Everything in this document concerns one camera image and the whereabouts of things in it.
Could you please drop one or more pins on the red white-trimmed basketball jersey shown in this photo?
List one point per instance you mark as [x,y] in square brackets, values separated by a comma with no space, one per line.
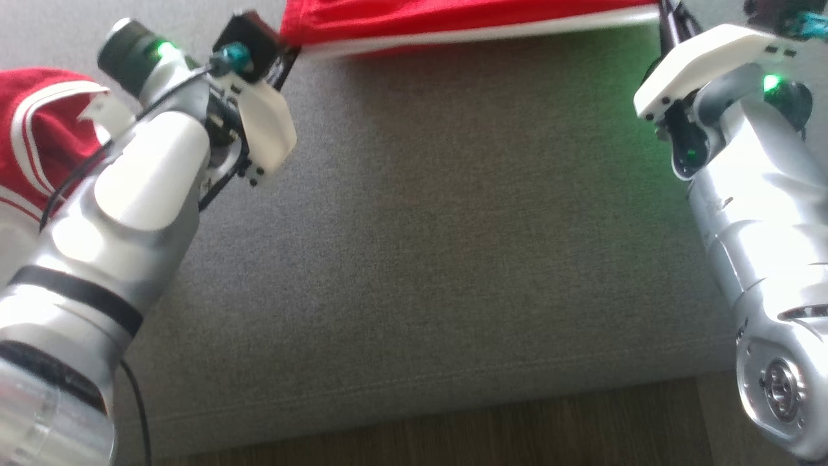
[453,19]

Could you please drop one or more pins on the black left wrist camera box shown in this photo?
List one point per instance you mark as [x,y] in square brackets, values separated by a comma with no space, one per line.
[252,35]

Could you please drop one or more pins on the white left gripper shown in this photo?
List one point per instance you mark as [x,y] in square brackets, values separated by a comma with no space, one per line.
[268,133]

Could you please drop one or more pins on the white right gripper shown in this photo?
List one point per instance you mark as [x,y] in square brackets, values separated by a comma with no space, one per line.
[711,55]

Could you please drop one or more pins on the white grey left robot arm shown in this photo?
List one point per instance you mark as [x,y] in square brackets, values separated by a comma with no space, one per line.
[129,213]

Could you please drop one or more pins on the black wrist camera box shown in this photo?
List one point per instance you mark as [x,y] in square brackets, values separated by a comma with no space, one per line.
[252,35]
[770,13]

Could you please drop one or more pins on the large grey sofa seat cushion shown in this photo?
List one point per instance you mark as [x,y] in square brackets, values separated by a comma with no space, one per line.
[453,259]

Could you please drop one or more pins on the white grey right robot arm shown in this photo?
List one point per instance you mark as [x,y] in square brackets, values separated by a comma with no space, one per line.
[757,213]

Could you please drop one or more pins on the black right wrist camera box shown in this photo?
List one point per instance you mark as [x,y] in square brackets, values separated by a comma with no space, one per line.
[770,13]

